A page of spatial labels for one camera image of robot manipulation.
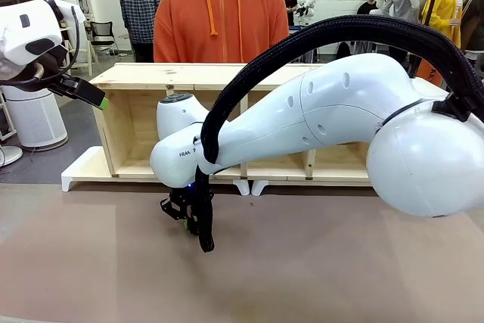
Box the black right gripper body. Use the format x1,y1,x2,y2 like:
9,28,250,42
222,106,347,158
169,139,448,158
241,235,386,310
168,185,198,211

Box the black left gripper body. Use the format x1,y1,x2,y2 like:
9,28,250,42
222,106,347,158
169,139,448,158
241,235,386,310
36,48,79,98

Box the white wooden stool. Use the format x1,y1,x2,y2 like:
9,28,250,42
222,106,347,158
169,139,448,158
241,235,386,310
60,37,94,77

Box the white round air purifier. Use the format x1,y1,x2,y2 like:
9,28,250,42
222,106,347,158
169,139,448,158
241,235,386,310
1,83,70,152

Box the black mesh office chair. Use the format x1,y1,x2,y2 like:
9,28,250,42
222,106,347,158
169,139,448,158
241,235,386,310
89,21,119,62

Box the long wooden shelf unit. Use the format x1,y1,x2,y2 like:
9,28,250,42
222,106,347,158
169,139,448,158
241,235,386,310
87,61,451,188

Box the white fan base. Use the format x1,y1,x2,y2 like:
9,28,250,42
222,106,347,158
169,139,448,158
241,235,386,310
0,144,24,168

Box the man in plaid shirt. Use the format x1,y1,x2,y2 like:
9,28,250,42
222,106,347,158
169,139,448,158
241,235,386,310
119,0,162,64

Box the person in orange hoodie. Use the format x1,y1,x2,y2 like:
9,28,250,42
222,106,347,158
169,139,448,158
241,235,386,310
153,0,290,64

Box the person in black shirt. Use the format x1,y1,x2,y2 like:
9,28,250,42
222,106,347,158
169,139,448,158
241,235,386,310
277,0,300,27

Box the small white humanoid robot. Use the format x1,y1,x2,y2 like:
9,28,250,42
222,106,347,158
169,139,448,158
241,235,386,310
295,0,320,27

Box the seated person dark hair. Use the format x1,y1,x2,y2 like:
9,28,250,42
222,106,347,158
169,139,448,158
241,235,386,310
356,0,381,16

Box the mannequin in yellow jacket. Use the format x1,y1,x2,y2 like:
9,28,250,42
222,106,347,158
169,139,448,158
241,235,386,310
417,0,467,51

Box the thin black camera cable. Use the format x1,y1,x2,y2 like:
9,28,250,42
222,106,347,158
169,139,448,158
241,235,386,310
37,0,82,84

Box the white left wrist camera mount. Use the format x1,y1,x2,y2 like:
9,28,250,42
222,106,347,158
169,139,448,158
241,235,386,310
0,0,82,67

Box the black braided cable sleeve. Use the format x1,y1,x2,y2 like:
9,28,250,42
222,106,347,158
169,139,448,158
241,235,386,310
194,14,484,254

